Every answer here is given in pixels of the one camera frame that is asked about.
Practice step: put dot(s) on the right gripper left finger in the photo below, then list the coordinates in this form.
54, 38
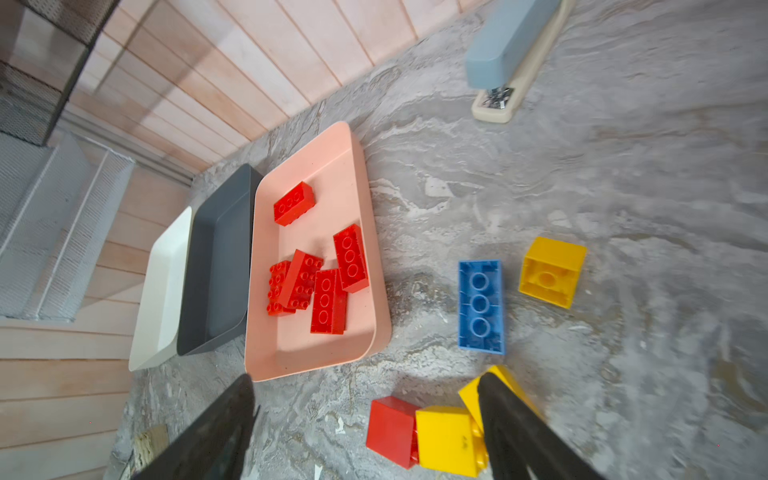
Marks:
212, 447

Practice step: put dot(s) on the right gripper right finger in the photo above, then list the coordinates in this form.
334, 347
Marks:
520, 445

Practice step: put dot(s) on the red square lego brick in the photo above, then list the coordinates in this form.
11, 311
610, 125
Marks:
392, 431

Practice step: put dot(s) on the red lego brick front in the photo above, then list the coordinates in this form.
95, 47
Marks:
329, 311

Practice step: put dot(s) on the yellow square lego brick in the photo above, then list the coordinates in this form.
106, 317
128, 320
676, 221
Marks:
449, 440
551, 270
470, 396

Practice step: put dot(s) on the white plastic tray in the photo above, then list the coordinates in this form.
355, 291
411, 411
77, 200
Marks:
156, 329

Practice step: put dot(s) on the blue lego brick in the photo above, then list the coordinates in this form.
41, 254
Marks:
481, 315

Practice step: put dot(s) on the dark grey plastic tray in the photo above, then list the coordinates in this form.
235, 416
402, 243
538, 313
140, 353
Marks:
215, 294

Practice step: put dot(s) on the pink plastic tray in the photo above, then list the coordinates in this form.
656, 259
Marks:
334, 166

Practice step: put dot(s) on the white wire mesh shelf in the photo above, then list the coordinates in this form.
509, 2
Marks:
57, 208

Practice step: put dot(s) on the black mesh wall basket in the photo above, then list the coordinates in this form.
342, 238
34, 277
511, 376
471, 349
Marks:
48, 50

